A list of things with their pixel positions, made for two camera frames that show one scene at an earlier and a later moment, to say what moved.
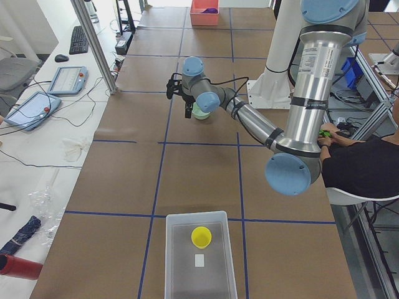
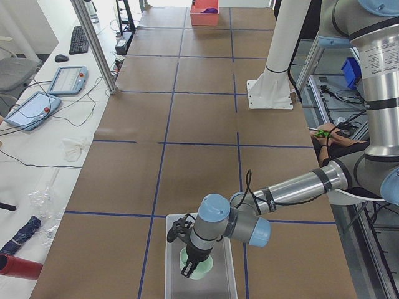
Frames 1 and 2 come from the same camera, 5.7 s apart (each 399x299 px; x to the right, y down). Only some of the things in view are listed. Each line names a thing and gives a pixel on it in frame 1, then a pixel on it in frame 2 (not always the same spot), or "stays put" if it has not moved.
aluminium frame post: [95, 45] stays put
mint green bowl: [199, 113] to [201, 270]
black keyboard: [79, 42] stays put
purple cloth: [210, 10] stays put
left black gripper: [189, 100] to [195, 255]
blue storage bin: [352, 71] stays put
